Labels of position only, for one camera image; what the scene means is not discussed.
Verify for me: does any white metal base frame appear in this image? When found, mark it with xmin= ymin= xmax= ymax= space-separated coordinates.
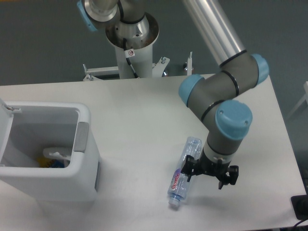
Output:
xmin=83 ymin=51 xmax=193 ymax=81

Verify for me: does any white plastic wrapper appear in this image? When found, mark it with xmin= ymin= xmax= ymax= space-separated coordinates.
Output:
xmin=43 ymin=147 xmax=72 ymax=167

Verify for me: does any white frame at right edge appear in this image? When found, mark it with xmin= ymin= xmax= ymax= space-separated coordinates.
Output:
xmin=286 ymin=81 xmax=308 ymax=120

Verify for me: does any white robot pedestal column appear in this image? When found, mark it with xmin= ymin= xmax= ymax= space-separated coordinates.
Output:
xmin=105 ymin=13 xmax=159 ymax=79

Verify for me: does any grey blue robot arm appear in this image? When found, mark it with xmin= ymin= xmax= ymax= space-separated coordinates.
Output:
xmin=77 ymin=0 xmax=269 ymax=188

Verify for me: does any clear plastic water bottle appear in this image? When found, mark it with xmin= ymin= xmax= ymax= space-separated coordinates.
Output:
xmin=167 ymin=136 xmax=203 ymax=211

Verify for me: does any white plastic trash can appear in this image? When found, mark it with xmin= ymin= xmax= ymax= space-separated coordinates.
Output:
xmin=0 ymin=101 xmax=102 ymax=202

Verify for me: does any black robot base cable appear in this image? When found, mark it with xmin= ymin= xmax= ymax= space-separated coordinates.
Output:
xmin=122 ymin=38 xmax=140 ymax=79

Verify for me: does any black device at edge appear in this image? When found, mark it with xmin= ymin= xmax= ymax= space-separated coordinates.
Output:
xmin=291 ymin=195 xmax=308 ymax=220

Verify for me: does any yellow blue trash item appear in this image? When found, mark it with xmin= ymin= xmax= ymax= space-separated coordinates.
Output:
xmin=37 ymin=156 xmax=64 ymax=168

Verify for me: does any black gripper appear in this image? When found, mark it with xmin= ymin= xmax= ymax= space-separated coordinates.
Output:
xmin=181 ymin=148 xmax=239 ymax=190

